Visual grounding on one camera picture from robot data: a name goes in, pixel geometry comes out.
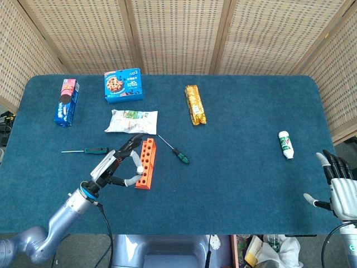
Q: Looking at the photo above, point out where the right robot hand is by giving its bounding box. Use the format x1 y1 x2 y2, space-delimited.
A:
303 149 357 223

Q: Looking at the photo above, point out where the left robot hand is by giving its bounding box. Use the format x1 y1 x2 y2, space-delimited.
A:
88 133 145 193

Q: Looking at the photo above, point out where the teal black handle screwdriver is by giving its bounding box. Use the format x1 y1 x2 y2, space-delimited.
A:
61 147 111 155

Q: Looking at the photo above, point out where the lavender robot base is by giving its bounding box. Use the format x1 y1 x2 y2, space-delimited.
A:
111 234 234 268

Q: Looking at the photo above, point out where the orange bit holder block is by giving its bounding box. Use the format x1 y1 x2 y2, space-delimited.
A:
135 138 157 190

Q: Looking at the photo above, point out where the white snack bag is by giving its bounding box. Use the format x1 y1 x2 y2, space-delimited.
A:
104 109 158 135

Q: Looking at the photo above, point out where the blue Oreo cookie box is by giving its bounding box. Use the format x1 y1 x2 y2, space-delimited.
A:
54 78 80 128

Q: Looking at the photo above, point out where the white plastic bag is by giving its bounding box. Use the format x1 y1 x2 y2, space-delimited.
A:
245 234 305 268

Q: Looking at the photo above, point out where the white green bottle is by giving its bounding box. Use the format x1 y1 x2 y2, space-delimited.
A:
278 131 295 160

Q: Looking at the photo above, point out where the blue chocolate chip cookie box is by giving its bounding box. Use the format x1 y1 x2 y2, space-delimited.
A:
104 68 145 104

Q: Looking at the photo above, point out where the gold foil snack package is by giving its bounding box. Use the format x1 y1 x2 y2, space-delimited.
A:
184 85 208 126

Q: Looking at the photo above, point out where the blue table mat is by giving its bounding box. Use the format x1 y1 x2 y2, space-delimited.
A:
0 74 342 235

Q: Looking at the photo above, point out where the woven folding screen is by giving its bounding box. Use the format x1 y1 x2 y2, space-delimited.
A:
0 0 357 146

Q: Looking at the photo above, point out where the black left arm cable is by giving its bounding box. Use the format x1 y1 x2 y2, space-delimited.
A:
93 200 114 268

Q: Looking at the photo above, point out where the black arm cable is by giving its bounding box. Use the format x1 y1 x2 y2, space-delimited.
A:
93 200 114 268
321 222 349 268

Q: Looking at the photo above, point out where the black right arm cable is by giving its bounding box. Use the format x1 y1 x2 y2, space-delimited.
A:
321 222 349 268

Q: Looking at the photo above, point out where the green black handle screwdriver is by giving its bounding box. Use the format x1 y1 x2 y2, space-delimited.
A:
158 135 191 165

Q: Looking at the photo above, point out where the dark equipment with cables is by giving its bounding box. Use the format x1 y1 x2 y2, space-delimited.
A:
0 110 15 147

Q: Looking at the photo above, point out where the white metal bracket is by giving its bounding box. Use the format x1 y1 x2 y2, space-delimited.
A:
209 234 221 251

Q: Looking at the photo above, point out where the black base cable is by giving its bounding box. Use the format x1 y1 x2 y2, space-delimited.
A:
205 234 212 268

